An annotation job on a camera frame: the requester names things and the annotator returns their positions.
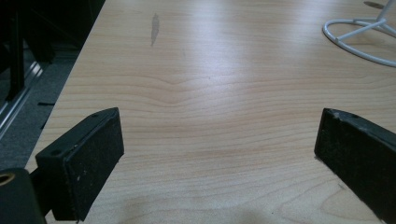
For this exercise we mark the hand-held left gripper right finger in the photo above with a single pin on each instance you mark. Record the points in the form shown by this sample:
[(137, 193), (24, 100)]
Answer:
[(358, 152)]

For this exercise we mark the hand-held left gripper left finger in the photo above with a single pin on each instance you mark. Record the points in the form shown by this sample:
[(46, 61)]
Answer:
[(87, 161)]

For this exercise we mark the aluminium floor rail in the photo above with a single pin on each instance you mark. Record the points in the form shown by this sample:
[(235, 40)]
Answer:
[(15, 99)]

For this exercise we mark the black metal stand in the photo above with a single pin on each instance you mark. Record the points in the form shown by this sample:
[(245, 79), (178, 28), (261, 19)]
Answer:
[(16, 53)]

